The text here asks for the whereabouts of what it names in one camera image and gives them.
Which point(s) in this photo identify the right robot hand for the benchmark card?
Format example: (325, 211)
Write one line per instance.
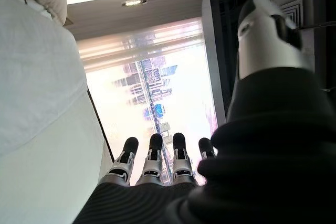
(262, 155)

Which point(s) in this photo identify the large glass window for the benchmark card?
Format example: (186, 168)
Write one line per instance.
(157, 98)

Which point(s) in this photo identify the square ceiling air vent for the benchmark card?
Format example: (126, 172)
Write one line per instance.
(292, 11)

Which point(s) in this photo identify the white window curtain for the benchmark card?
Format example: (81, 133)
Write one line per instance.
(139, 43)

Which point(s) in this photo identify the recessed ceiling spotlight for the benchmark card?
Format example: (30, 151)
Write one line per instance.
(134, 2)

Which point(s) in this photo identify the white sheeted mattress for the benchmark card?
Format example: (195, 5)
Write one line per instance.
(52, 169)

